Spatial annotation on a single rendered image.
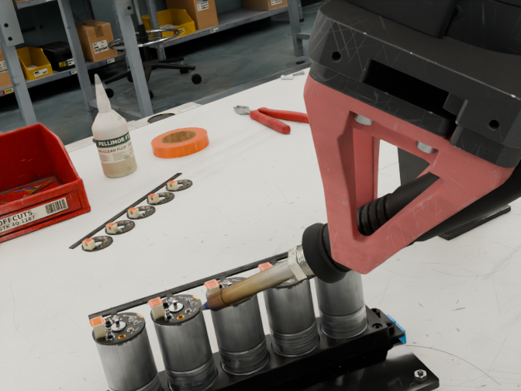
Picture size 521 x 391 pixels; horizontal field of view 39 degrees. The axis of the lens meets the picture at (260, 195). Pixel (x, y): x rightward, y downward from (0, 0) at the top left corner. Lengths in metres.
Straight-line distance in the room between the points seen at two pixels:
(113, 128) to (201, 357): 0.38
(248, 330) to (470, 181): 0.17
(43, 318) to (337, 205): 0.29
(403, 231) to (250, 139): 0.51
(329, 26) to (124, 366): 0.20
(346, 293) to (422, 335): 0.07
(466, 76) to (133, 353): 0.21
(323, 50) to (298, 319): 0.19
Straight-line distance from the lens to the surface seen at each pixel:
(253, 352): 0.36
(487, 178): 0.22
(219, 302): 0.32
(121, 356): 0.35
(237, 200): 0.61
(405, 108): 0.22
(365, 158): 0.28
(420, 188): 0.26
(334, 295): 0.37
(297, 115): 0.77
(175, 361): 0.36
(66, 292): 0.53
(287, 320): 0.36
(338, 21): 0.20
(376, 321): 0.39
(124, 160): 0.72
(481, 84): 0.19
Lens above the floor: 0.99
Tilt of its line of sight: 23 degrees down
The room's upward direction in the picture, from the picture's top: 10 degrees counter-clockwise
